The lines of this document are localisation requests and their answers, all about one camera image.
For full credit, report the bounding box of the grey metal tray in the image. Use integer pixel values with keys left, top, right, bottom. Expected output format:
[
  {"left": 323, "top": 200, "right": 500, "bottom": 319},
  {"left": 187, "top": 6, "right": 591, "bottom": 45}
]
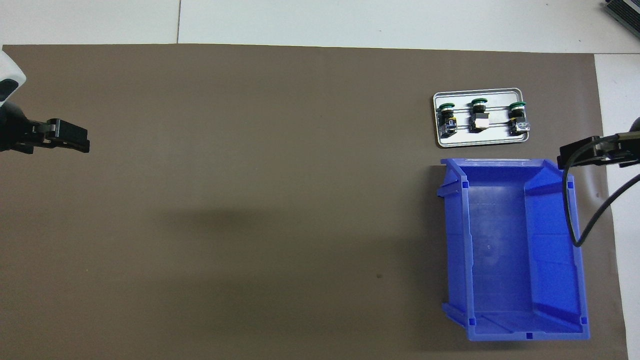
[{"left": 433, "top": 88, "right": 531, "bottom": 148}]

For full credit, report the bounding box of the thin metal rod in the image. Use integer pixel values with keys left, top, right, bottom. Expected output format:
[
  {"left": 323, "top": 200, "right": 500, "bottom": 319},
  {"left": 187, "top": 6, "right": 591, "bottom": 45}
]
[
  {"left": 440, "top": 104, "right": 523, "bottom": 112},
  {"left": 452, "top": 122, "right": 513, "bottom": 130}
]

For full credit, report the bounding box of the blue plastic storage bin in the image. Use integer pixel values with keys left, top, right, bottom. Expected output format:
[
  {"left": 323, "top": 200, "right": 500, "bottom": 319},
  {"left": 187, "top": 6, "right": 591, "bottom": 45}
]
[{"left": 436, "top": 158, "right": 591, "bottom": 342}]

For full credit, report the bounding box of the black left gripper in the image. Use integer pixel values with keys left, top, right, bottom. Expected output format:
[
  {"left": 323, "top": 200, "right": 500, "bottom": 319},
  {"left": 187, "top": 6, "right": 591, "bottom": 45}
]
[{"left": 0, "top": 101, "right": 91, "bottom": 155}]

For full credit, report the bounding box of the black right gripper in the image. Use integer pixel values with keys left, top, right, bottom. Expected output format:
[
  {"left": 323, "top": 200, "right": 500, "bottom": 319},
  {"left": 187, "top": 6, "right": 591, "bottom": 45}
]
[{"left": 557, "top": 117, "right": 640, "bottom": 171}]

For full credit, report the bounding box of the green push button switch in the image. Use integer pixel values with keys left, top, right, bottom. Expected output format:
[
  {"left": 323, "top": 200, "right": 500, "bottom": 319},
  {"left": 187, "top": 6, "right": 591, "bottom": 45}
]
[
  {"left": 437, "top": 101, "right": 459, "bottom": 138},
  {"left": 469, "top": 98, "right": 491, "bottom": 134},
  {"left": 507, "top": 101, "right": 531, "bottom": 137}
]

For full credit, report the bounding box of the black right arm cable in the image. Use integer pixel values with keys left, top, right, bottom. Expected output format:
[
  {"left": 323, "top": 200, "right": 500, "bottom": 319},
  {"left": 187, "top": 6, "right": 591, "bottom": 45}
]
[{"left": 562, "top": 132, "right": 640, "bottom": 248}]

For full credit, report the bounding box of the brown table mat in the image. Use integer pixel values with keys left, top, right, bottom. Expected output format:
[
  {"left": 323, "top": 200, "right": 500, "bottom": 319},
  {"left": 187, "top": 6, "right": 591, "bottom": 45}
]
[{"left": 0, "top": 44, "right": 629, "bottom": 360}]

